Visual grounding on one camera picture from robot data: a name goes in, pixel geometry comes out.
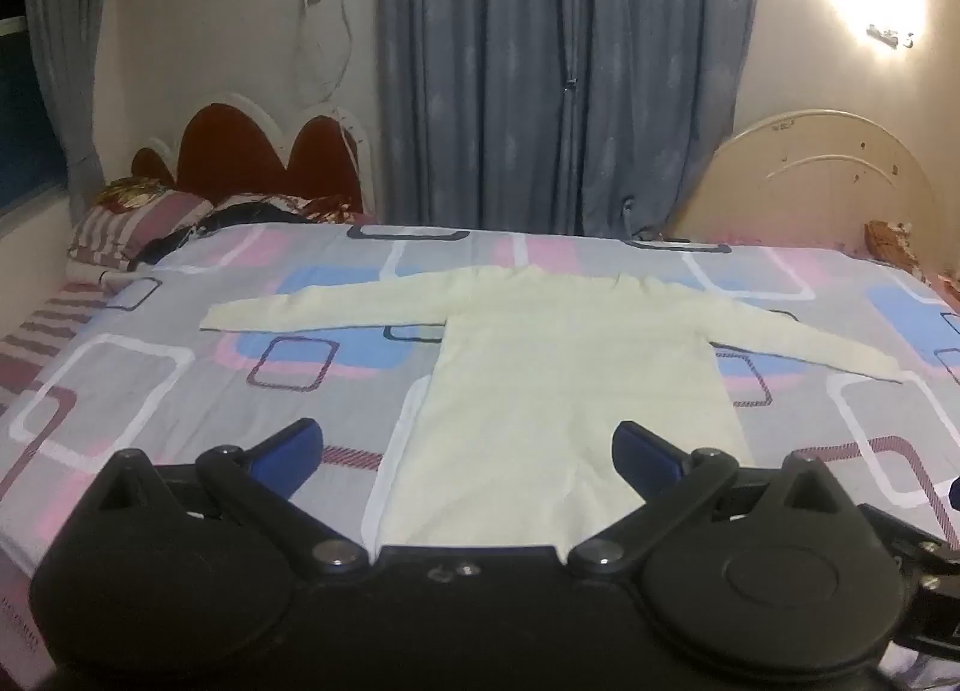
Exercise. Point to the striped pink pillow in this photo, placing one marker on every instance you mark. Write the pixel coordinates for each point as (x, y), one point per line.
(112, 234)

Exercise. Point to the floral dark blanket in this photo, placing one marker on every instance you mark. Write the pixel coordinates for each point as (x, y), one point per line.
(241, 209)

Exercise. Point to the red white scalloped headboard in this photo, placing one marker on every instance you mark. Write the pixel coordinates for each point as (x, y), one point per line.
(231, 145)

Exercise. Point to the cream knit sweater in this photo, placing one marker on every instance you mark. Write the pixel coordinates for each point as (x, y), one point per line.
(511, 444)

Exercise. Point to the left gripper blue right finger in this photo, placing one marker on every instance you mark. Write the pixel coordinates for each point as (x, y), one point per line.
(678, 489)

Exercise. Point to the brown stuffed toy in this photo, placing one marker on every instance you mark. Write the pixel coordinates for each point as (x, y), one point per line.
(889, 242)

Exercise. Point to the left blue side curtain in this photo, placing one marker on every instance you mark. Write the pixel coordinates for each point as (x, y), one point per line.
(64, 37)

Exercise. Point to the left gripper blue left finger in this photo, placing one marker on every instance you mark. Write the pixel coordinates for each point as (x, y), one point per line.
(254, 487)

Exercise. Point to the cream arched headboard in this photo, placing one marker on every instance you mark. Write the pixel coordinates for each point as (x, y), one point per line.
(814, 179)

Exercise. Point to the blue grey window curtain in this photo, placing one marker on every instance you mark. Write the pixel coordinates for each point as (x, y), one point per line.
(568, 117)

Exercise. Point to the patterned grey pink bedsheet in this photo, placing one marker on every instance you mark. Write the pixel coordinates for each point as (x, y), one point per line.
(93, 372)

